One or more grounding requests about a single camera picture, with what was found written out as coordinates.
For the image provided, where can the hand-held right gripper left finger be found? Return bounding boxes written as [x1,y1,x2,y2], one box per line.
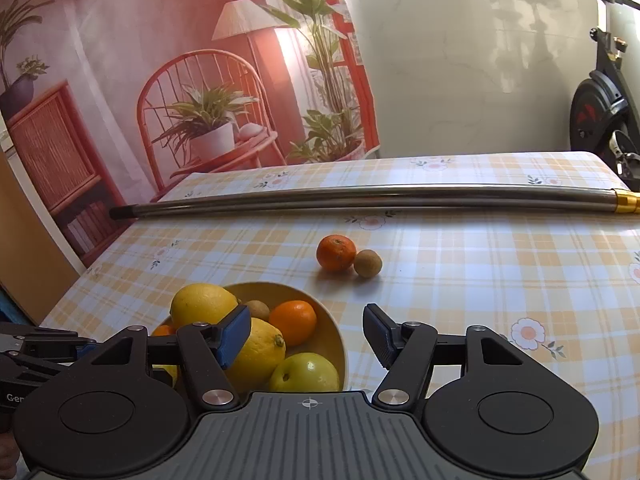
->
[92,305,252,412]

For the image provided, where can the cream bowl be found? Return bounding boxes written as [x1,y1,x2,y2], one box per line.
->
[152,281,350,394]

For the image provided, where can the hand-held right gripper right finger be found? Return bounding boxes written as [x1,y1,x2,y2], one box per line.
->
[362,303,532,412]

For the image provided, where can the brown wooden board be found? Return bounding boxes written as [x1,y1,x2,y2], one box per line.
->
[0,150,79,325]

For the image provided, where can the yellow-green apple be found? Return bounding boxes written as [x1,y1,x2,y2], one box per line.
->
[269,352,341,394]

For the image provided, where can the printed wall tapestry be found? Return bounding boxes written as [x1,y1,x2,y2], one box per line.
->
[0,0,382,272]

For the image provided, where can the large yellow lemon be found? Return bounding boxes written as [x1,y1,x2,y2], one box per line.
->
[227,317,287,395]

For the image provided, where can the large orange tangerine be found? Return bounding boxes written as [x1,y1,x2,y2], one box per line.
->
[268,300,318,348]

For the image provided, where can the plaid floral tablecloth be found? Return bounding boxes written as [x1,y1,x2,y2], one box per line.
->
[40,151,640,480]

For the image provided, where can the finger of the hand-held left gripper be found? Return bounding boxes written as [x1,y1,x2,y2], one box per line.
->
[0,352,72,382]
[0,323,98,359]

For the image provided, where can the long metal pole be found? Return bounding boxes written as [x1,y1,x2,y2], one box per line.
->
[109,186,640,220]

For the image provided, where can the black exercise bike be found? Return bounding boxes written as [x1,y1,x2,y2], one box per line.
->
[552,0,640,194]

